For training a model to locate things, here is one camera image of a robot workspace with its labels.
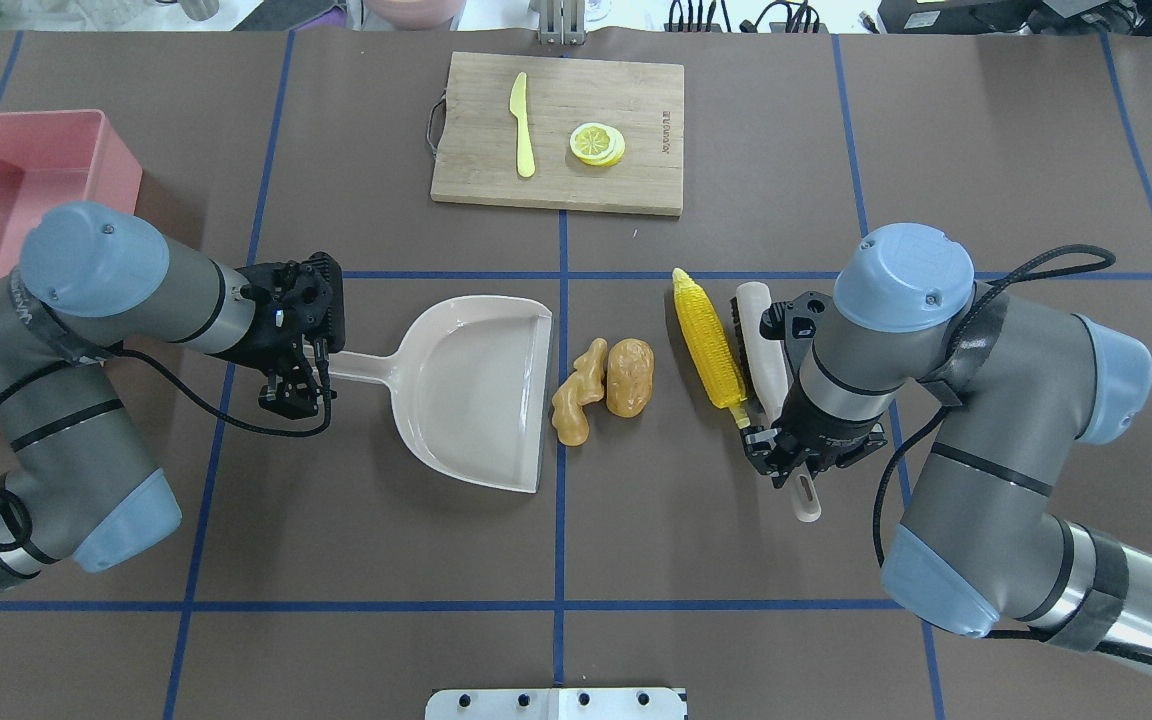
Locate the black power strip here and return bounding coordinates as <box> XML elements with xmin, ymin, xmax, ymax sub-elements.
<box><xmin>662</xmin><ymin>0</ymin><xmax>732</xmax><ymax>33</ymax></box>

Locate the pink plastic bin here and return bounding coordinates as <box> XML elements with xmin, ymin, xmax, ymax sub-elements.
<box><xmin>0</xmin><ymin>109</ymin><xmax>143</xmax><ymax>278</ymax></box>

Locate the toy ginger root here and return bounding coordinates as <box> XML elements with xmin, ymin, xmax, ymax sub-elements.
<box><xmin>550</xmin><ymin>338</ymin><xmax>609</xmax><ymax>447</ymax></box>

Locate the yellow toy lemon slice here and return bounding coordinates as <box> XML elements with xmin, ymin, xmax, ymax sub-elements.
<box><xmin>568</xmin><ymin>122</ymin><xmax>627</xmax><ymax>167</ymax></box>

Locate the pink bowl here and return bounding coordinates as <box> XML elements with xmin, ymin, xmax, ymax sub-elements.
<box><xmin>361</xmin><ymin>0</ymin><xmax>467</xmax><ymax>29</ymax></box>

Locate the wooden cutting board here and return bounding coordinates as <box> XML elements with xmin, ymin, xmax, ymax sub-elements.
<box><xmin>430</xmin><ymin>51</ymin><xmax>685</xmax><ymax>217</ymax></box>

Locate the beige plastic dustpan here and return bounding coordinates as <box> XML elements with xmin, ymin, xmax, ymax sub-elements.
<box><xmin>329</xmin><ymin>295</ymin><xmax>553</xmax><ymax>495</ymax></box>

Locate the yellow plastic knife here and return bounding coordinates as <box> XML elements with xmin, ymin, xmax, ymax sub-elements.
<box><xmin>508</xmin><ymin>71</ymin><xmax>536</xmax><ymax>179</ymax></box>

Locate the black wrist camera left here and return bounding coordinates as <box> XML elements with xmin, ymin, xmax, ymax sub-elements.
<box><xmin>273</xmin><ymin>252</ymin><xmax>346</xmax><ymax>354</ymax></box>

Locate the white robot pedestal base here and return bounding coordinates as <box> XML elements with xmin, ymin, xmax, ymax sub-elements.
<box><xmin>424</xmin><ymin>687</ymin><xmax>689</xmax><ymax>719</ymax></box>

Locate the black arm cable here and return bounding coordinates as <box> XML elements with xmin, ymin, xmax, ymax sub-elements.
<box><xmin>871</xmin><ymin>244</ymin><xmax>1119</xmax><ymax>571</ymax></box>
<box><xmin>0</xmin><ymin>335</ymin><xmax>335</xmax><ymax>556</ymax></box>

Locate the toy potato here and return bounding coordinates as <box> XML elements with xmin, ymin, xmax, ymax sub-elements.
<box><xmin>605</xmin><ymin>338</ymin><xmax>655</xmax><ymax>418</ymax></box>

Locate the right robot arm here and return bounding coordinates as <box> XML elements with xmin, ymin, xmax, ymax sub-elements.
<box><xmin>732</xmin><ymin>223</ymin><xmax>1152</xmax><ymax>675</ymax></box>

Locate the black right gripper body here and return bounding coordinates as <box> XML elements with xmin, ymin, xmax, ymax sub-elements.
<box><xmin>742</xmin><ymin>395</ymin><xmax>888</xmax><ymax>488</ymax></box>

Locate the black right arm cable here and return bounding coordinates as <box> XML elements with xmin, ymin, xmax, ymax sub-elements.
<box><xmin>871</xmin><ymin>244</ymin><xmax>1119</xmax><ymax>571</ymax></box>

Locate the beige hand brush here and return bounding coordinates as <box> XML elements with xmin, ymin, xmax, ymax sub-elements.
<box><xmin>732</xmin><ymin>282</ymin><xmax>820</xmax><ymax>523</ymax></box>

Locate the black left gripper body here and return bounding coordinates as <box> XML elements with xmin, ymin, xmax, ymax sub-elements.
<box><xmin>221</xmin><ymin>263</ymin><xmax>321</xmax><ymax>384</ymax></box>

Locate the yellow toy corn cob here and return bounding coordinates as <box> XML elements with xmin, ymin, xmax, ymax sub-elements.
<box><xmin>672</xmin><ymin>266</ymin><xmax>751</xmax><ymax>430</ymax></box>

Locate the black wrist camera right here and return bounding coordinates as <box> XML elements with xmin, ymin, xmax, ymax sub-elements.
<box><xmin>758</xmin><ymin>291</ymin><xmax>833</xmax><ymax>343</ymax></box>

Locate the aluminium frame post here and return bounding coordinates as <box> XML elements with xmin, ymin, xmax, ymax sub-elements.
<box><xmin>529</xmin><ymin>0</ymin><xmax>588</xmax><ymax>46</ymax></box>

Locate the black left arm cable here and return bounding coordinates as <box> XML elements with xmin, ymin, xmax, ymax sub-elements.
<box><xmin>0</xmin><ymin>335</ymin><xmax>335</xmax><ymax>556</ymax></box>

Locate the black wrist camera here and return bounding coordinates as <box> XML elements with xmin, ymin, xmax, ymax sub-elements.
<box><xmin>273</xmin><ymin>252</ymin><xmax>346</xmax><ymax>354</ymax></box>
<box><xmin>758</xmin><ymin>291</ymin><xmax>833</xmax><ymax>343</ymax></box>

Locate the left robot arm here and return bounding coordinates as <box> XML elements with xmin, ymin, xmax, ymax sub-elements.
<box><xmin>0</xmin><ymin>200</ymin><xmax>346</xmax><ymax>593</ymax></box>

